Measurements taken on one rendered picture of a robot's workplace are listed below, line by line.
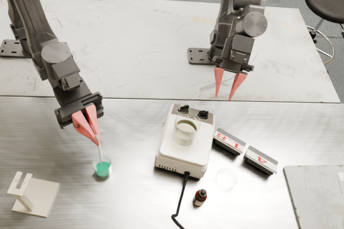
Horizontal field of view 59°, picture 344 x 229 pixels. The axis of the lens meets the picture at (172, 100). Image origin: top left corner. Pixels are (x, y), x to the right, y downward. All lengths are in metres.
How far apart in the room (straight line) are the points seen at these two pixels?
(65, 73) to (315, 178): 0.69
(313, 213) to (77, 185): 0.60
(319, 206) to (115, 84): 0.66
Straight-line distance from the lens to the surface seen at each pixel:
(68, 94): 0.68
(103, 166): 0.80
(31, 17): 0.73
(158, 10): 1.21
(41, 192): 0.81
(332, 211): 0.92
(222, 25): 0.95
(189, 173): 0.79
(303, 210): 0.88
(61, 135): 0.88
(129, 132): 0.86
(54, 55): 0.66
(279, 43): 1.23
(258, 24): 0.73
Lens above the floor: 1.66
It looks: 54 degrees down
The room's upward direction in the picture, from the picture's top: 12 degrees clockwise
